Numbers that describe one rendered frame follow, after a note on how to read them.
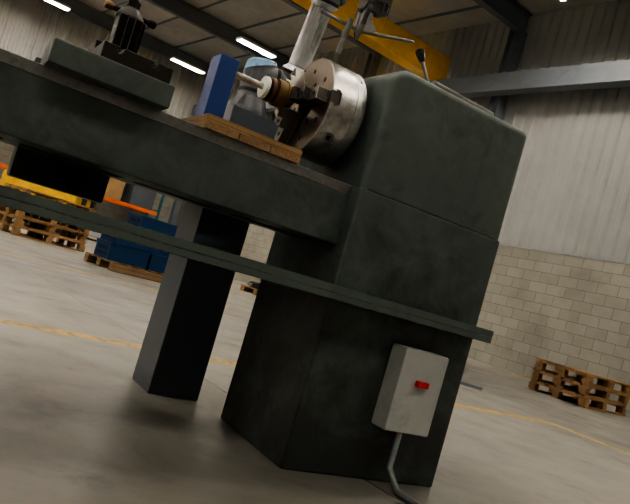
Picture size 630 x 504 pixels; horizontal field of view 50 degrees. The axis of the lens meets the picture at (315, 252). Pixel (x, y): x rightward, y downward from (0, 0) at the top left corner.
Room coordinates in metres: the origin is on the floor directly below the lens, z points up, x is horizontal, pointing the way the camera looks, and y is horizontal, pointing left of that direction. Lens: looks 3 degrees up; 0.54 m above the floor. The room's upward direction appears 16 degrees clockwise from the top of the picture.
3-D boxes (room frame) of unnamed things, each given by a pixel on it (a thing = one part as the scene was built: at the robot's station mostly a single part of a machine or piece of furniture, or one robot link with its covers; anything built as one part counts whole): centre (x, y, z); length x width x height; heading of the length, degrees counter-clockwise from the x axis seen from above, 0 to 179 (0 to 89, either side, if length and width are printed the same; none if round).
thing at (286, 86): (2.07, 0.24, 1.08); 0.09 x 0.09 x 0.09; 30
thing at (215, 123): (2.02, 0.33, 0.88); 0.36 x 0.30 x 0.04; 30
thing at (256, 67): (2.62, 0.40, 1.27); 0.13 x 0.12 x 0.14; 113
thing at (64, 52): (1.84, 0.71, 0.89); 0.53 x 0.30 x 0.06; 30
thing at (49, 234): (10.91, 4.32, 0.36); 1.26 x 0.86 x 0.73; 138
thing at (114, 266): (9.14, 2.20, 0.39); 1.20 x 0.80 x 0.79; 134
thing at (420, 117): (2.37, -0.22, 1.06); 0.59 x 0.48 x 0.39; 120
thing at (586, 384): (9.34, -4.02, 0.22); 1.25 x 0.86 x 0.44; 129
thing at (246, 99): (2.62, 0.41, 1.15); 0.15 x 0.15 x 0.10
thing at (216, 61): (1.98, 0.41, 1.00); 0.08 x 0.06 x 0.23; 30
